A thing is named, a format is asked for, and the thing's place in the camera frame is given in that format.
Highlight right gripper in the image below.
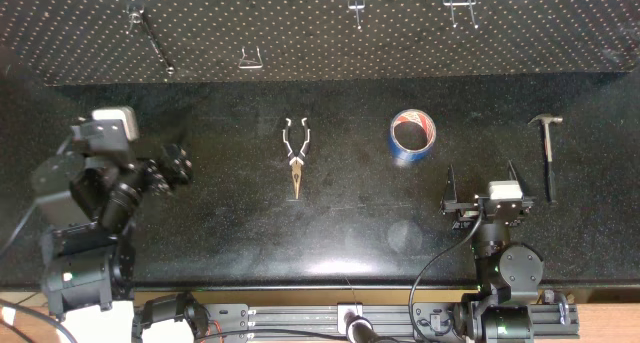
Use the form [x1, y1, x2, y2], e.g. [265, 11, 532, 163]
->
[439, 160, 536, 230]

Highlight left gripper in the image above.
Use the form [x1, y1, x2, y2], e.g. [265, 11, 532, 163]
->
[70, 118, 136, 158]

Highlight roll of blue tape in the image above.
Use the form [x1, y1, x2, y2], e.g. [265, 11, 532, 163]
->
[388, 107, 438, 164]

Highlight wrench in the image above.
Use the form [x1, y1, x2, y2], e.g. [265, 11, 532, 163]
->
[127, 10, 177, 76]

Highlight black and white pliers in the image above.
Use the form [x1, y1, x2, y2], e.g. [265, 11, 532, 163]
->
[281, 116, 312, 202]

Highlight black pegboard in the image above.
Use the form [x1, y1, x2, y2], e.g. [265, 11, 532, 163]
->
[0, 0, 640, 87]

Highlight hammer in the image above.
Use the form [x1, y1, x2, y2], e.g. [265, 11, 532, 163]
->
[527, 112, 565, 208]

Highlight metal hook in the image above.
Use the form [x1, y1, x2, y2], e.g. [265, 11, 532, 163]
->
[442, 0, 480, 30]
[237, 46, 264, 69]
[347, 0, 366, 33]
[124, 2, 146, 34]

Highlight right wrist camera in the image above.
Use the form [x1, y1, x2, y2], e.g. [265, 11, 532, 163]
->
[487, 180, 524, 202]

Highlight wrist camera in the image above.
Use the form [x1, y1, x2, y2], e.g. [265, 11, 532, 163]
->
[91, 106, 141, 142]
[487, 180, 524, 202]

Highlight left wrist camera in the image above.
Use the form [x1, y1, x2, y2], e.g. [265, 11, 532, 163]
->
[91, 106, 141, 142]

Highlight black cable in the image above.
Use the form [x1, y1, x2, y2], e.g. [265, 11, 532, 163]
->
[0, 197, 79, 343]
[407, 210, 485, 342]

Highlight mounting rail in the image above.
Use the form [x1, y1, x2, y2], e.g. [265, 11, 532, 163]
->
[132, 288, 581, 343]

